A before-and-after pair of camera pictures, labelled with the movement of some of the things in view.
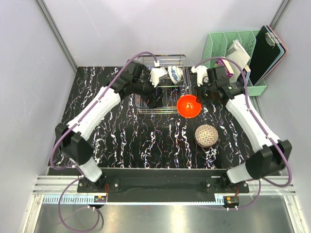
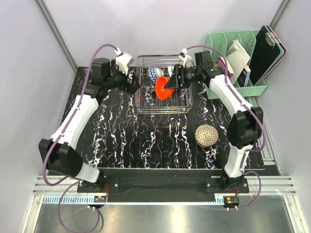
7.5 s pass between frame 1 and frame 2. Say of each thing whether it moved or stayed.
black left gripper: moved
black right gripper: moved
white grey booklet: stayed
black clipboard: stayed
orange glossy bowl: moved
